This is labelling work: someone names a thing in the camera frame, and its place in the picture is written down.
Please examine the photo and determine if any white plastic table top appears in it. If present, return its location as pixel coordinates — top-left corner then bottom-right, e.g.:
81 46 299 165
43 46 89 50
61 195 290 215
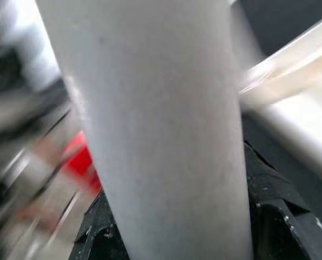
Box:
239 12 322 176

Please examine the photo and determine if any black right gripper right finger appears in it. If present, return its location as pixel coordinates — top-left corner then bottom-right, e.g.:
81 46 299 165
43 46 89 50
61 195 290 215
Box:
243 139 322 260

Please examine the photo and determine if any white plastic table leg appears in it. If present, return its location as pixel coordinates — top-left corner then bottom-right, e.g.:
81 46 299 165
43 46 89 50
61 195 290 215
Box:
35 0 255 260

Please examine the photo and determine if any red plastic object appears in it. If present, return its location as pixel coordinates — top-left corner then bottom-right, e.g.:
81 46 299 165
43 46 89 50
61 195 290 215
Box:
60 129 102 196

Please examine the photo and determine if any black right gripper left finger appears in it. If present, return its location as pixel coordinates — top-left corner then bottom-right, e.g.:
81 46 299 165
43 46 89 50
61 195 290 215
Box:
68 186 129 260

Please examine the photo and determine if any black tablecloth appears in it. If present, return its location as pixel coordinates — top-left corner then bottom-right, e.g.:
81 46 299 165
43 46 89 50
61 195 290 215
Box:
231 0 322 217

